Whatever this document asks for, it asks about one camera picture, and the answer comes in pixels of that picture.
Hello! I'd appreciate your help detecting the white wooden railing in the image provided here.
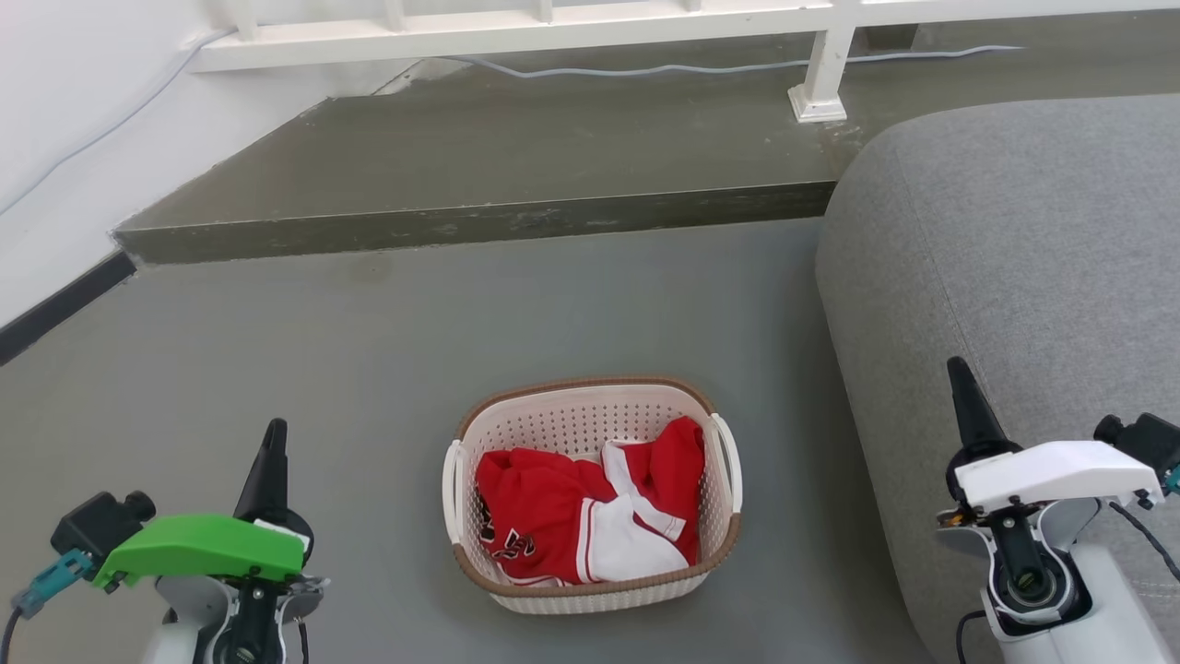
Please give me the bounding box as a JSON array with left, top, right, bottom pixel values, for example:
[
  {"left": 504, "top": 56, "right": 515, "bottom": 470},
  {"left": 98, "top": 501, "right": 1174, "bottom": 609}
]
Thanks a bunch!
[{"left": 189, "top": 0, "right": 1180, "bottom": 124}]

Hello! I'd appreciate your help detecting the raised concrete step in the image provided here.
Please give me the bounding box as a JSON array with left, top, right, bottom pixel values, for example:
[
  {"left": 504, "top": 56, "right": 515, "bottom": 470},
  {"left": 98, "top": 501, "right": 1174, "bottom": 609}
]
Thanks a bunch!
[{"left": 111, "top": 14, "right": 1180, "bottom": 267}]

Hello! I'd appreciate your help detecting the light grey floor cable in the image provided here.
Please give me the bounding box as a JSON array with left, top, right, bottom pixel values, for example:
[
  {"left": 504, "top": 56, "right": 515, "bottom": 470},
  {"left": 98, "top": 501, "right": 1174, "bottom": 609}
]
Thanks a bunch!
[{"left": 452, "top": 43, "right": 1026, "bottom": 80}]

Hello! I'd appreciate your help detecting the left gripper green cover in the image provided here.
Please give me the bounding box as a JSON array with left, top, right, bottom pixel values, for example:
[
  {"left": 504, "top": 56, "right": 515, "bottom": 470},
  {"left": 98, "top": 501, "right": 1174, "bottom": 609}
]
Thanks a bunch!
[{"left": 91, "top": 419, "right": 315, "bottom": 592}]

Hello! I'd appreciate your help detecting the thin white wall cable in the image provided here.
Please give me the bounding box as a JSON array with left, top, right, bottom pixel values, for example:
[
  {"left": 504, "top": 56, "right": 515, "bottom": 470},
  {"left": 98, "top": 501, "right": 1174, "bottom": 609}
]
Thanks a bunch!
[{"left": 0, "top": 28, "right": 231, "bottom": 218}]

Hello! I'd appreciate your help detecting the red and white jersey clothing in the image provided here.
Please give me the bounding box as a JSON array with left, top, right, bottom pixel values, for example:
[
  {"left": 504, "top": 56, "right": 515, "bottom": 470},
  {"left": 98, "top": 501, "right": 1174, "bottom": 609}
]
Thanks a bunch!
[{"left": 475, "top": 415, "right": 706, "bottom": 588}]

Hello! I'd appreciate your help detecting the thin black right camera cable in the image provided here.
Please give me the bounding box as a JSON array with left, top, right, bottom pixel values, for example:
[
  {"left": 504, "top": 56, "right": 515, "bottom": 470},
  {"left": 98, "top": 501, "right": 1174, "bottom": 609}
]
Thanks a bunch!
[{"left": 1106, "top": 501, "right": 1180, "bottom": 585}]

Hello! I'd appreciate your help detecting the white perforated plastic laundry basket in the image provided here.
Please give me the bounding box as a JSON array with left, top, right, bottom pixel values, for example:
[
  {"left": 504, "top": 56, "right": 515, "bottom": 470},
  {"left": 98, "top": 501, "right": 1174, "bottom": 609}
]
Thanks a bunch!
[{"left": 442, "top": 374, "right": 744, "bottom": 616}]

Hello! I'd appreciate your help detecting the black baseboard strip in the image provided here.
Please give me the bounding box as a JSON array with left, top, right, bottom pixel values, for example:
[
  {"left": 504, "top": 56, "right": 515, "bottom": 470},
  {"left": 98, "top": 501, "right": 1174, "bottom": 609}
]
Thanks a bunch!
[{"left": 0, "top": 251, "right": 137, "bottom": 367}]

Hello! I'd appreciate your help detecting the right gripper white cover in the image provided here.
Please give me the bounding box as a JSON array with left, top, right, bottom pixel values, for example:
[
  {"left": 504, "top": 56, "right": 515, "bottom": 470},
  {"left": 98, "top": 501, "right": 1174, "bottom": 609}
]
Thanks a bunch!
[{"left": 944, "top": 357, "right": 1165, "bottom": 516}]

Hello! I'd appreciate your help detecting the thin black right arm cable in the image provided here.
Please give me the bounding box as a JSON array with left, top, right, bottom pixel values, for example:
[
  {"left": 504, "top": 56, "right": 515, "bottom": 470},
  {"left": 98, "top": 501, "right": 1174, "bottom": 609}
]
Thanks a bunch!
[{"left": 954, "top": 609, "right": 989, "bottom": 664}]

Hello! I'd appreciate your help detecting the grey fabric sofa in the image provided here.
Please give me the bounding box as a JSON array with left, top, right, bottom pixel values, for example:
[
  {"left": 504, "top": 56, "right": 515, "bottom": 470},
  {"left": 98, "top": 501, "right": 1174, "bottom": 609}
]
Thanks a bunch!
[{"left": 815, "top": 92, "right": 1180, "bottom": 664}]

